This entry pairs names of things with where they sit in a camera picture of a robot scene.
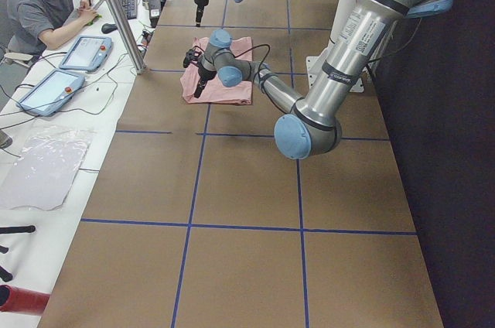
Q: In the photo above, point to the lower teach pendant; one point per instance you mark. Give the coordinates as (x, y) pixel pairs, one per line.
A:
(51, 93)

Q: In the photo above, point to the teach pendant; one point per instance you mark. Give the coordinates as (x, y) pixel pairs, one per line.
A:
(87, 53)
(51, 93)

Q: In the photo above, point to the upper teach pendant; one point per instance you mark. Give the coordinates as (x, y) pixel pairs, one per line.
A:
(87, 53)

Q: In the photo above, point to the black computer mouse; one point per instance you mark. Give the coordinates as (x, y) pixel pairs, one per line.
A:
(108, 28)

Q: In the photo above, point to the clear plastic bag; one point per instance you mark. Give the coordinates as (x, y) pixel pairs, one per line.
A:
(44, 173)

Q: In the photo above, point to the seated person grey shirt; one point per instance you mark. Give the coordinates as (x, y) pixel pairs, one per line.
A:
(40, 25)

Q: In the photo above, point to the pink Snoopy t-shirt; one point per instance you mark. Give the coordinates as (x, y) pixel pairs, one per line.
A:
(215, 92)

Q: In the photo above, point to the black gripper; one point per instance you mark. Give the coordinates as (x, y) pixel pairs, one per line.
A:
(199, 4)
(203, 73)

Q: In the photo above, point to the red cylinder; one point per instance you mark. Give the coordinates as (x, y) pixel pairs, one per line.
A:
(24, 301)

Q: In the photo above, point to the aluminium frame post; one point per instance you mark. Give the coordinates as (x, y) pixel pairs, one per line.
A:
(126, 34)

